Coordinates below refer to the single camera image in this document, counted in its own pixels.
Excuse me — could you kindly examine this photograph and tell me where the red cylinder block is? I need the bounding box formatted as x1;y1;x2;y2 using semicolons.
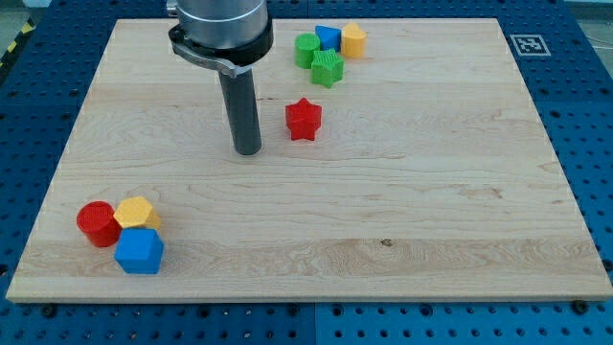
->
76;200;122;247

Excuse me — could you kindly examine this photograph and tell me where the red star block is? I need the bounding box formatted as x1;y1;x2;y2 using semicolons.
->
285;98;322;141

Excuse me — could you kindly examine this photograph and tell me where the blue triangular block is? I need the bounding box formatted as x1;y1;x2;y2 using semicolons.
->
315;25;342;53

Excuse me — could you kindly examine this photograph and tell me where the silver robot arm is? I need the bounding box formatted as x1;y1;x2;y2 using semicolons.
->
167;0;274;155

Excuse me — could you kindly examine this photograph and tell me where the yellow heart block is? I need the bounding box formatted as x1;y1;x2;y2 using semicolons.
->
341;22;367;58

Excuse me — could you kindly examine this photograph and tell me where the green star block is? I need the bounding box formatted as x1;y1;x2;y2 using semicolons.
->
311;49;344;88

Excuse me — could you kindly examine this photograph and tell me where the yellow hexagon block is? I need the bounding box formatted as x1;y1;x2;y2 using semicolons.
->
113;196;162;230

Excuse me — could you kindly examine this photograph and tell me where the green cylinder block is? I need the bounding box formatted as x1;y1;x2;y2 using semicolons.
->
294;33;321;69

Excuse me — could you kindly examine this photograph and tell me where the blue hexagon block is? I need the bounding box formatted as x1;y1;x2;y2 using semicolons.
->
114;228;164;274

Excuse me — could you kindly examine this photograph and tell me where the wooden board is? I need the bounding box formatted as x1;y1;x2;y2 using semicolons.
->
7;18;612;303

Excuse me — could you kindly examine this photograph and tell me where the white fiducial marker tag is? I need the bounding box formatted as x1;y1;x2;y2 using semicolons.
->
511;34;551;57

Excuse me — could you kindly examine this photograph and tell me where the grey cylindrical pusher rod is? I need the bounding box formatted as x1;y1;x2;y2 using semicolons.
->
218;70;261;155

